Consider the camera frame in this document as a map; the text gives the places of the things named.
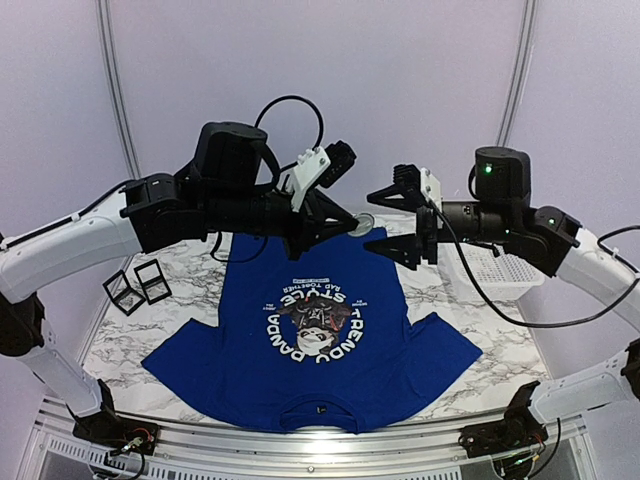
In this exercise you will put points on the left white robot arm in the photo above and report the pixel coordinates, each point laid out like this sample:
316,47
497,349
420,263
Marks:
233,183

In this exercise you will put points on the aluminium corner post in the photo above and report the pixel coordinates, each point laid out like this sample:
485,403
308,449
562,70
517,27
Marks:
115,88
520,71

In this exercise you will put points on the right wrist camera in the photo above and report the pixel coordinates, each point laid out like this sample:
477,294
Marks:
418,186

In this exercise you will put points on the white plastic basket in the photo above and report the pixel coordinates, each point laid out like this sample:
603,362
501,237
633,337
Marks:
503,278

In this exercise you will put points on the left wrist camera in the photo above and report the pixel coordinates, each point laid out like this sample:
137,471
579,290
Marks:
318,166

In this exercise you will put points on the black brooch display box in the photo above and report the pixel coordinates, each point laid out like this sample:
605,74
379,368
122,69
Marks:
152,281

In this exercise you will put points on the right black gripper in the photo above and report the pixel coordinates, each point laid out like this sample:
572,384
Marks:
427,228

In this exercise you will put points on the round button badge brooch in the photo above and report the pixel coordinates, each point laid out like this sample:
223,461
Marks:
365,223

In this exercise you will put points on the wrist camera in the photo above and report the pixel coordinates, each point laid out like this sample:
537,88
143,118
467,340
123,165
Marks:
418,186
318,166

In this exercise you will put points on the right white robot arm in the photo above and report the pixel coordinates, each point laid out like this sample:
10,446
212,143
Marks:
499,215

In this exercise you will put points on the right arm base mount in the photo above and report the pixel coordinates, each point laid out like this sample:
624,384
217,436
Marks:
501,436

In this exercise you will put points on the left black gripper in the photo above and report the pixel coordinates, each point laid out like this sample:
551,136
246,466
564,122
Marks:
314,225

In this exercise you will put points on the blue printed t-shirt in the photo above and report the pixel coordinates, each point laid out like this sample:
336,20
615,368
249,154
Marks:
322,341

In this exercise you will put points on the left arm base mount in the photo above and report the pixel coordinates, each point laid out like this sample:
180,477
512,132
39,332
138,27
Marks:
109,429

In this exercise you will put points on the left aluminium corner post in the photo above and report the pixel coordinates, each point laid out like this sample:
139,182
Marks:
115,88

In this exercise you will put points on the aluminium front rail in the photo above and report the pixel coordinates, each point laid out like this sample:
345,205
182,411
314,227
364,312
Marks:
418,449

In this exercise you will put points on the right aluminium corner post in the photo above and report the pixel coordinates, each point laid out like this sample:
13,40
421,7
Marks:
520,71

